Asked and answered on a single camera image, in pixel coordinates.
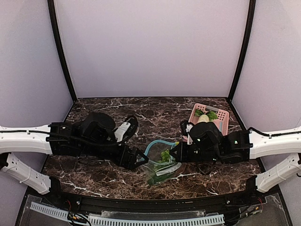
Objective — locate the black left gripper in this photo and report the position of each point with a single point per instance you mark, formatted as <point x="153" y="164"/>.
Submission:
<point x="125" y="157"/>

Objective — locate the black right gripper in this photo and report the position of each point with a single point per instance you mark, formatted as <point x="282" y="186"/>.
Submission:
<point x="181" y="153"/>

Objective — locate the green grape bunch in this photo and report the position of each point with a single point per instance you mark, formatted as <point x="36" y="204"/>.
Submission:
<point x="165" y="157"/>

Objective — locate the clear zip top bag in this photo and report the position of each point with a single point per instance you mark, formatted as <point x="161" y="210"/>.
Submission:
<point x="153" y="151"/>

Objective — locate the green cucumber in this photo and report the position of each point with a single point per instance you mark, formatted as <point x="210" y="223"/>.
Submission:
<point x="161" y="173"/>

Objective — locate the pink plastic basket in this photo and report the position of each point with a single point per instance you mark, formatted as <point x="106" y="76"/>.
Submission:
<point x="218" y="116"/>

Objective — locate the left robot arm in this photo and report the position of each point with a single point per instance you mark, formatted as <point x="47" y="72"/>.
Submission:
<point x="96" y="135"/>

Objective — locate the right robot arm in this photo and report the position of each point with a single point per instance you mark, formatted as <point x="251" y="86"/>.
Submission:
<point x="206" y="143"/>

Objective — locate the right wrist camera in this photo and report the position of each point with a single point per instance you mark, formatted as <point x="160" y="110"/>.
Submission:
<point x="185" y="128"/>

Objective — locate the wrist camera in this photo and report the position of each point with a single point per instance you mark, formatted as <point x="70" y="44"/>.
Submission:
<point x="185" y="128"/>
<point x="126" y="130"/>

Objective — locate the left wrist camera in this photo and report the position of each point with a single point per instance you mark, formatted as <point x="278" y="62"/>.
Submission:
<point x="126" y="130"/>

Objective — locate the black front table rail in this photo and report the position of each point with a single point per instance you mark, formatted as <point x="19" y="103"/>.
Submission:
<point x="88" y="204"/>

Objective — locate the white slotted cable duct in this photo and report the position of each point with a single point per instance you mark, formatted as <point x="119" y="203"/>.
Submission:
<point x="127" y="219"/>

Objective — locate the right black frame post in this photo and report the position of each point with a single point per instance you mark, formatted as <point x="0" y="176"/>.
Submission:
<point x="243" y="51"/>

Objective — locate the black frame post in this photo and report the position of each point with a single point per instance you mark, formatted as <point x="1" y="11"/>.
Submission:
<point x="243" y="51"/>
<point x="60" y="51"/>

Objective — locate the left black frame post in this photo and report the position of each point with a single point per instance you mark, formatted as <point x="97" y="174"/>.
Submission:
<point x="60" y="51"/>

